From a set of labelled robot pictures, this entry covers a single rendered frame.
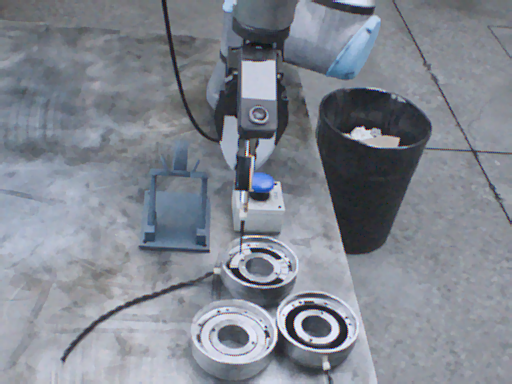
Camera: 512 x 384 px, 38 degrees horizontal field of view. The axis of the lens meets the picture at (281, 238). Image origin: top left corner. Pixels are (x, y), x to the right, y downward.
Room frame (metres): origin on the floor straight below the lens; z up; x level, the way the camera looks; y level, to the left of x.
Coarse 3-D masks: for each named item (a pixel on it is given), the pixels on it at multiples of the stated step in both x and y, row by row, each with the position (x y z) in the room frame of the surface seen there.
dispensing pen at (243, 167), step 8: (248, 144) 0.84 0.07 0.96; (248, 152) 0.84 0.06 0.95; (240, 160) 0.82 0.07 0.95; (248, 160) 0.82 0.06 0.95; (240, 168) 0.81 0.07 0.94; (248, 168) 0.81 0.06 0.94; (240, 176) 0.80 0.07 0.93; (248, 176) 0.81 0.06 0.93; (240, 184) 0.80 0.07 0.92; (248, 184) 0.80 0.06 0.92; (240, 192) 0.81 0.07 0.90; (248, 192) 0.81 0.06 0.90; (240, 200) 0.80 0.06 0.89; (248, 200) 0.80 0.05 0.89; (240, 208) 0.79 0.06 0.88; (240, 216) 0.79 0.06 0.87; (240, 224) 0.78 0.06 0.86; (240, 232) 0.78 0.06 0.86; (240, 240) 0.77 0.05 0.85; (240, 248) 0.77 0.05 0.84
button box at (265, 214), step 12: (252, 192) 0.88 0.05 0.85; (264, 192) 0.89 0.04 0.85; (276, 192) 0.90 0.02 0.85; (252, 204) 0.86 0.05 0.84; (264, 204) 0.86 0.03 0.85; (276, 204) 0.87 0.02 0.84; (252, 216) 0.85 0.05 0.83; (264, 216) 0.85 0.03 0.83; (276, 216) 0.86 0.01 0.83; (252, 228) 0.85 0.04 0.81; (264, 228) 0.85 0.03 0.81; (276, 228) 0.86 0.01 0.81
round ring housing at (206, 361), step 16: (208, 304) 0.65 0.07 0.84; (224, 304) 0.66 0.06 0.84; (240, 304) 0.66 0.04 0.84; (208, 320) 0.63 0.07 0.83; (224, 320) 0.64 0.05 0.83; (256, 320) 0.65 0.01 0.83; (272, 320) 0.64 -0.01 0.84; (192, 336) 0.59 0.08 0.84; (224, 336) 0.63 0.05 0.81; (240, 336) 0.63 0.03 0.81; (256, 336) 0.62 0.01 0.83; (272, 336) 0.62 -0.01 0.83; (192, 352) 0.58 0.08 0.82; (224, 352) 0.59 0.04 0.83; (240, 352) 0.59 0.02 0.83; (272, 352) 0.60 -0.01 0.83; (208, 368) 0.57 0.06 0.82; (224, 368) 0.56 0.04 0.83; (240, 368) 0.56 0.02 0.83; (256, 368) 0.57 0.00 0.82
